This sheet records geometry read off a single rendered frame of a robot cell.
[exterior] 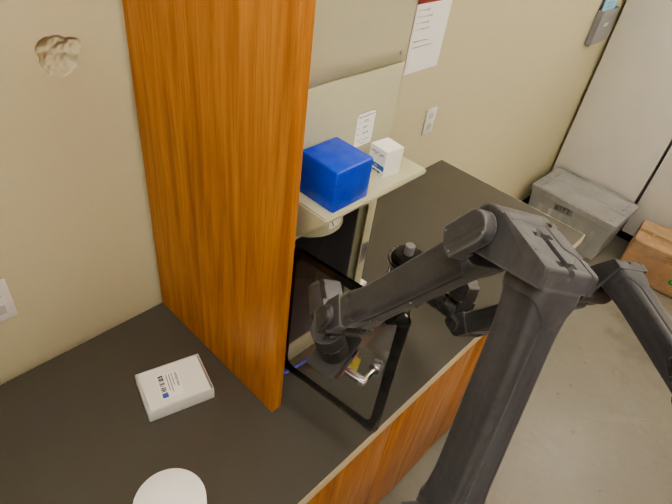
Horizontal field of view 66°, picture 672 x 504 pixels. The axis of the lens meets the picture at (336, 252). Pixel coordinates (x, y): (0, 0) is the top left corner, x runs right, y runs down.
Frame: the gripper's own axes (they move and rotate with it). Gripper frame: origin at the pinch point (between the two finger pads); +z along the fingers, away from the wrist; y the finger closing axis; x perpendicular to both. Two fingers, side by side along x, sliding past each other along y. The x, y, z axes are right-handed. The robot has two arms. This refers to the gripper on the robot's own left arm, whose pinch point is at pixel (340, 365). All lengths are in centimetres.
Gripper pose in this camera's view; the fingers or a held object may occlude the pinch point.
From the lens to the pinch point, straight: 112.3
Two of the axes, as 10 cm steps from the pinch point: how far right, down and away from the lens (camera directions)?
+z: 1.4, 5.1, 8.5
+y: -6.2, 7.1, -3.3
